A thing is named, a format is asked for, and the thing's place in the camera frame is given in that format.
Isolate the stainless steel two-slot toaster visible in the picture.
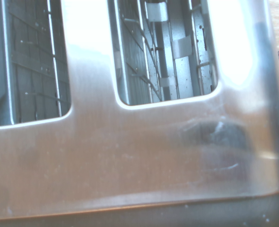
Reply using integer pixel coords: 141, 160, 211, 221
0, 0, 279, 227

